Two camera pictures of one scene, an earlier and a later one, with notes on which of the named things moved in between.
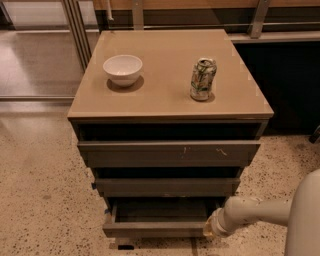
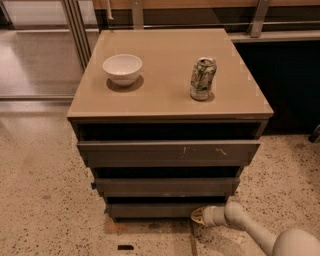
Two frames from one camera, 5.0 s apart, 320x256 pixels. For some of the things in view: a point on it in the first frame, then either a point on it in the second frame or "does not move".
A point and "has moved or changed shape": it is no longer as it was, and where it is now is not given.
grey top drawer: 168,153 does not move
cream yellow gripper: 217,222 to 210,217
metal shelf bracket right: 256,24 does not move
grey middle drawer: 161,187 does not move
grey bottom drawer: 157,217 has moved or changed shape
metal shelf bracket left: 137,14 does not move
